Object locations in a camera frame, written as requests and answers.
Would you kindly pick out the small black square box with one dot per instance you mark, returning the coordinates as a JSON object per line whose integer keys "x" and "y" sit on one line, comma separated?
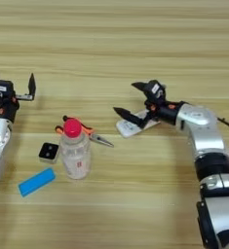
{"x": 49, "y": 152}

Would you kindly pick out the white remote control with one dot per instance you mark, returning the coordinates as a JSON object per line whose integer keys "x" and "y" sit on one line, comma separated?
{"x": 127, "y": 128}

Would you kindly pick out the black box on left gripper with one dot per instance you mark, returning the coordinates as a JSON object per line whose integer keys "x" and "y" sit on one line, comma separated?
{"x": 1, "y": 90}

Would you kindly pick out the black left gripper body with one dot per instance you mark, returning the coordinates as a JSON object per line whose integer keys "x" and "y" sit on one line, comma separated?
{"x": 6, "y": 109}

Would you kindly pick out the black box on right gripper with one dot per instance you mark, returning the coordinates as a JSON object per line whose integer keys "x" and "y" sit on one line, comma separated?
{"x": 155, "y": 91}

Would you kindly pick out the blue rectangular block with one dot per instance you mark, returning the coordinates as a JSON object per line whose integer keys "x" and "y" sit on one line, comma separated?
{"x": 37, "y": 181}

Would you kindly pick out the clear bottle with red cap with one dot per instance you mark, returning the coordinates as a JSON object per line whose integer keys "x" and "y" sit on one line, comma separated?
{"x": 75, "y": 155}

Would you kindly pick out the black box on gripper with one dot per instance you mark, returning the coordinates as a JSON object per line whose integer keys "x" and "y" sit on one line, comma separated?
{"x": 155, "y": 91}
{"x": 1, "y": 90}

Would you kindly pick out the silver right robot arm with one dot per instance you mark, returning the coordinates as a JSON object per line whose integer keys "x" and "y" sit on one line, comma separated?
{"x": 207, "y": 136}

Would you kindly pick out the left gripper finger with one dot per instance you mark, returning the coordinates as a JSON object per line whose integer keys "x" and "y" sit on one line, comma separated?
{"x": 31, "y": 86}

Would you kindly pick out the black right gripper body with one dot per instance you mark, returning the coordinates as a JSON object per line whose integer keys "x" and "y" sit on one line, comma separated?
{"x": 166, "y": 112}

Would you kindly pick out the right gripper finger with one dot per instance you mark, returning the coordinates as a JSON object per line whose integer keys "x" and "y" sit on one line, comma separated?
{"x": 140, "y": 85}
{"x": 132, "y": 116}

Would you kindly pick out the orange black needle-nose pliers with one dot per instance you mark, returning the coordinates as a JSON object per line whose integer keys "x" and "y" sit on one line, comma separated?
{"x": 99, "y": 139}

